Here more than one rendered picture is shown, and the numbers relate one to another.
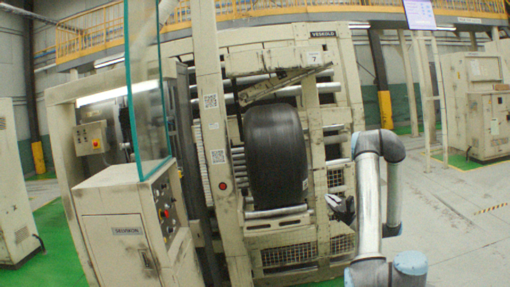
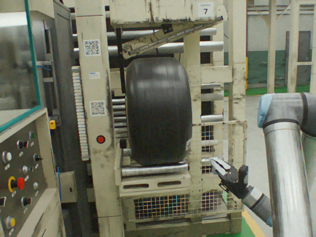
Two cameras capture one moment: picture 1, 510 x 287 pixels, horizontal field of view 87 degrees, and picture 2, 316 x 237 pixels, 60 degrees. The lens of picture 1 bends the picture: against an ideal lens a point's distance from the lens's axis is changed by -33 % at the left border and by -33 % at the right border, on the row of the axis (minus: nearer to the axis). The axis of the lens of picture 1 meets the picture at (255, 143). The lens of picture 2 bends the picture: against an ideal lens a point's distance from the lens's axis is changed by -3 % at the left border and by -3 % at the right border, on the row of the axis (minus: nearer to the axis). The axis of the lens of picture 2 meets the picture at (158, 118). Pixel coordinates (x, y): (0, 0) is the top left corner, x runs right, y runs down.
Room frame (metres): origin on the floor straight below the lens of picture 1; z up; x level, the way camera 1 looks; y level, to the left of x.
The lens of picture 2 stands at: (0.63, 0.03, 1.47)
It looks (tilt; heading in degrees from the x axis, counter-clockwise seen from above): 13 degrees down; 355
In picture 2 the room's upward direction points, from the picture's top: 3 degrees counter-clockwise
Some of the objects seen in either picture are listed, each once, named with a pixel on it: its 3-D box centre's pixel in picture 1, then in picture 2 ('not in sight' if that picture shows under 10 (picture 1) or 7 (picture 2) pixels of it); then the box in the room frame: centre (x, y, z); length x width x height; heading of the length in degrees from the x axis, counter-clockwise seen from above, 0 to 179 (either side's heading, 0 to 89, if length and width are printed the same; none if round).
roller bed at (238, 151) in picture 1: (233, 169); (113, 120); (2.47, 0.16, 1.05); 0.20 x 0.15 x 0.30; 89
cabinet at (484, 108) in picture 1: (491, 125); not in sight; (4.98, -4.28, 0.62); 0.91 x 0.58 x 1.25; 88
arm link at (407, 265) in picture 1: (407, 275); not in sight; (1.07, -0.51, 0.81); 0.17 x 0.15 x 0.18; 73
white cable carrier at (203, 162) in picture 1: (204, 163); (82, 113); (2.04, 0.28, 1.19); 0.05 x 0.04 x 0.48; 179
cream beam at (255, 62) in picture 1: (274, 60); (162, 12); (2.38, -0.19, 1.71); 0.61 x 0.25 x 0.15; 89
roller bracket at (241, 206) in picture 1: (242, 208); (119, 161); (2.09, 0.12, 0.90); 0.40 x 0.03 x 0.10; 179
